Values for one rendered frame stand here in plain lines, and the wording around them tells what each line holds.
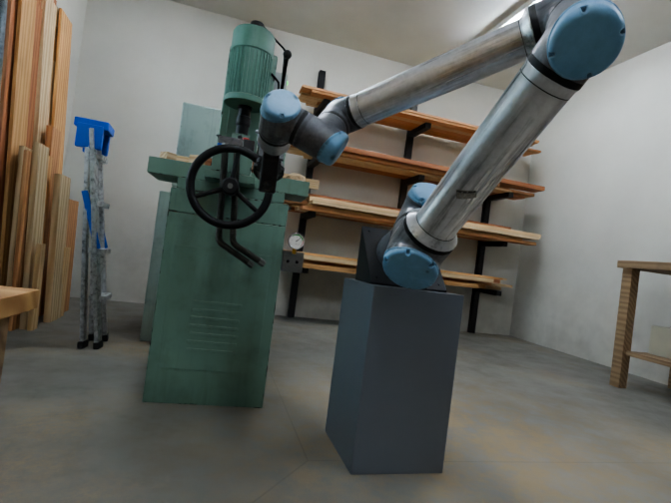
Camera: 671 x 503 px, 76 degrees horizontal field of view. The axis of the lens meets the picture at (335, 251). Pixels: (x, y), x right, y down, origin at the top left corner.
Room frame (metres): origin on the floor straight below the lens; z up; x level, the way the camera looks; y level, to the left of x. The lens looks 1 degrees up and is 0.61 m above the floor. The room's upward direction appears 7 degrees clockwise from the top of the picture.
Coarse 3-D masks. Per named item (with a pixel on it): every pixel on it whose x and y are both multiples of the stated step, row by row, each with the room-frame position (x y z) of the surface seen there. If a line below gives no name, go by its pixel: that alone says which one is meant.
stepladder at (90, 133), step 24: (96, 120) 2.19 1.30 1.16; (96, 144) 2.18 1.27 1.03; (96, 168) 2.20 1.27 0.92; (96, 192) 2.19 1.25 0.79; (96, 216) 2.19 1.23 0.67; (96, 240) 2.18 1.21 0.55; (96, 264) 2.18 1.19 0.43; (96, 288) 2.18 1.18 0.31; (96, 312) 2.18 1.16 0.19; (96, 336) 2.19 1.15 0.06
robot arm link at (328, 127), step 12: (300, 120) 1.01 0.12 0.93; (312, 120) 1.02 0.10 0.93; (324, 120) 1.04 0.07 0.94; (336, 120) 1.06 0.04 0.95; (300, 132) 1.01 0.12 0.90; (312, 132) 1.01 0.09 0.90; (324, 132) 1.01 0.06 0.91; (336, 132) 1.02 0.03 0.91; (300, 144) 1.03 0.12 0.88; (312, 144) 1.02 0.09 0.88; (324, 144) 1.01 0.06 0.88; (336, 144) 1.01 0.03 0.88; (312, 156) 1.05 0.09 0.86; (324, 156) 1.03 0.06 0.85; (336, 156) 1.05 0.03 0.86
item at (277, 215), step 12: (180, 192) 1.59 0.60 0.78; (180, 204) 1.59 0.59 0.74; (204, 204) 1.61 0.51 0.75; (216, 204) 1.62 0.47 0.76; (228, 204) 1.63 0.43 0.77; (240, 204) 1.64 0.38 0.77; (276, 204) 1.67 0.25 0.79; (216, 216) 1.62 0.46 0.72; (228, 216) 1.63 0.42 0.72; (240, 216) 1.64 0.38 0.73; (264, 216) 1.66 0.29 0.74; (276, 216) 1.67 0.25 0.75
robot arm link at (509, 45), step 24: (552, 0) 0.82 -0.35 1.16; (528, 24) 0.85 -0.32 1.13; (456, 48) 0.95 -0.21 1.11; (480, 48) 0.91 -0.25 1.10; (504, 48) 0.89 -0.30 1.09; (528, 48) 0.87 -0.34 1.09; (408, 72) 1.00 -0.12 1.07; (432, 72) 0.97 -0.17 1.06; (456, 72) 0.95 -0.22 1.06; (480, 72) 0.94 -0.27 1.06; (360, 96) 1.07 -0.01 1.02; (384, 96) 1.03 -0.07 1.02; (408, 96) 1.01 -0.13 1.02; (432, 96) 1.01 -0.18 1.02; (360, 120) 1.09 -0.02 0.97
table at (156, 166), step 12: (156, 168) 1.57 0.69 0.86; (168, 168) 1.58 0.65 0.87; (180, 168) 1.59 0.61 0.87; (204, 168) 1.61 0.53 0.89; (168, 180) 1.72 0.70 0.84; (204, 180) 1.61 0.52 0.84; (216, 180) 1.55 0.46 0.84; (240, 180) 1.54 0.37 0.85; (252, 180) 1.55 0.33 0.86; (288, 180) 1.67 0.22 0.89; (276, 192) 1.67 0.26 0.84; (288, 192) 1.67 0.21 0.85; (300, 192) 1.68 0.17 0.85
